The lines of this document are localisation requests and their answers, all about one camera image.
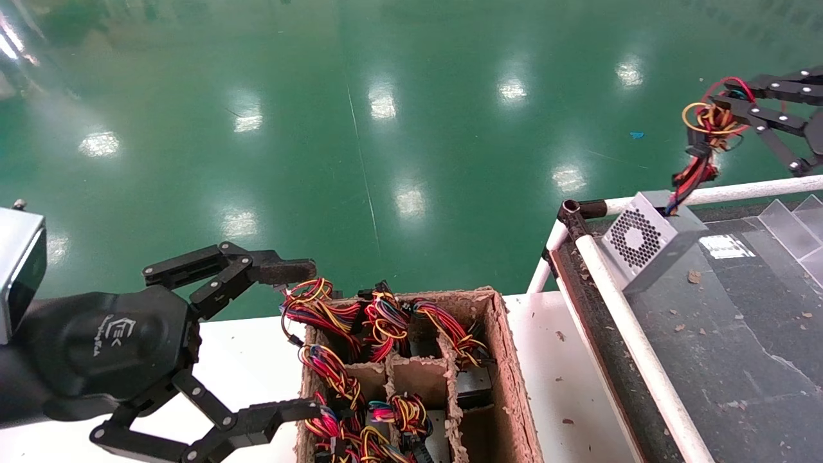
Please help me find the white crosswise frame pipe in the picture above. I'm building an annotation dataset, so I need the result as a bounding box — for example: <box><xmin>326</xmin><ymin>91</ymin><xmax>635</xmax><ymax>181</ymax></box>
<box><xmin>604</xmin><ymin>175</ymin><xmax>823</xmax><ymax>216</ymax></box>

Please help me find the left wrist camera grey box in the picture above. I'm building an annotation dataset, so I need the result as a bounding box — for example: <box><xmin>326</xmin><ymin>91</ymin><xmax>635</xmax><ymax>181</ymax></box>
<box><xmin>0</xmin><ymin>199</ymin><xmax>48</xmax><ymax>346</ymax></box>

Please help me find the power supply colourful wire harness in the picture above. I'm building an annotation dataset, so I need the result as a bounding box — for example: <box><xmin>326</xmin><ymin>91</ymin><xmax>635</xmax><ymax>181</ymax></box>
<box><xmin>359</xmin><ymin>424</ymin><xmax>415</xmax><ymax>463</ymax></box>
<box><xmin>304</xmin><ymin>392</ymin><xmax>361</xmax><ymax>463</ymax></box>
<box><xmin>299</xmin><ymin>344</ymin><xmax>367</xmax><ymax>419</ymax></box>
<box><xmin>359</xmin><ymin>281</ymin><xmax>412</xmax><ymax>364</ymax></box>
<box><xmin>281</xmin><ymin>278</ymin><xmax>364</xmax><ymax>361</ymax></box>
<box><xmin>368</xmin><ymin>394</ymin><xmax>435</xmax><ymax>463</ymax></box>
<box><xmin>411</xmin><ymin>299</ymin><xmax>494</xmax><ymax>410</ymax></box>

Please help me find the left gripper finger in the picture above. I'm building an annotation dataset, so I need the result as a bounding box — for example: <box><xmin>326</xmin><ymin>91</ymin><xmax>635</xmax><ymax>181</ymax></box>
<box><xmin>143</xmin><ymin>242</ymin><xmax>317</xmax><ymax>321</ymax></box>
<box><xmin>89</xmin><ymin>370</ymin><xmax>322</xmax><ymax>463</ymax></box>

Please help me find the brown cardboard divider box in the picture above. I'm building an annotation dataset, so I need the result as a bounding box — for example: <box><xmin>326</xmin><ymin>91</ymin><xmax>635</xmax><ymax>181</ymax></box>
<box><xmin>296</xmin><ymin>287</ymin><xmax>542</xmax><ymax>463</ymax></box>

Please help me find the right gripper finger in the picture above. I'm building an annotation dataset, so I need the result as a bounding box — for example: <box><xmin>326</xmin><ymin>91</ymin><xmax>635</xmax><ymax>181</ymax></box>
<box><xmin>712</xmin><ymin>95</ymin><xmax>823</xmax><ymax>178</ymax></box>
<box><xmin>745</xmin><ymin>66</ymin><xmax>823</xmax><ymax>106</ymax></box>

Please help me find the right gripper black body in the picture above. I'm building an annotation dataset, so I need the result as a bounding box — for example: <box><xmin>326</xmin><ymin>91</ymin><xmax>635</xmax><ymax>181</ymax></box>
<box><xmin>806</xmin><ymin>109</ymin><xmax>823</xmax><ymax>156</ymax></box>

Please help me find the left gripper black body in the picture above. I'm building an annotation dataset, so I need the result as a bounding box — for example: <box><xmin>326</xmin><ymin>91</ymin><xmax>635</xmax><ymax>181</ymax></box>
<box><xmin>13</xmin><ymin>286</ymin><xmax>201</xmax><ymax>422</ymax></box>

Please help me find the white printed label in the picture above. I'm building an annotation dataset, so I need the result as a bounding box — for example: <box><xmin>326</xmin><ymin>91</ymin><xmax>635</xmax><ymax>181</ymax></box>
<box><xmin>698</xmin><ymin>235</ymin><xmax>756</xmax><ymax>260</ymax></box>

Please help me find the black pipe connector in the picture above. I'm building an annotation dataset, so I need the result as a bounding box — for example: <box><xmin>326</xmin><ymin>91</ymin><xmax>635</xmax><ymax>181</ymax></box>
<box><xmin>556</xmin><ymin>199</ymin><xmax>608</xmax><ymax>242</ymax></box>

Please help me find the short white frame pipe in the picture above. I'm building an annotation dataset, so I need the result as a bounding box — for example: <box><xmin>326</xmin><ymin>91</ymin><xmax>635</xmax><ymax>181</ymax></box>
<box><xmin>527</xmin><ymin>221</ymin><xmax>570</xmax><ymax>294</ymax></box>

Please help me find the clear plastic divider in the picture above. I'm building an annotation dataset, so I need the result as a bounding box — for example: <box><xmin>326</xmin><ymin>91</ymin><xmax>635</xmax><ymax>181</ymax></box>
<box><xmin>757</xmin><ymin>199</ymin><xmax>822</xmax><ymax>260</ymax></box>
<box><xmin>792</xmin><ymin>195</ymin><xmax>823</xmax><ymax>243</ymax></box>

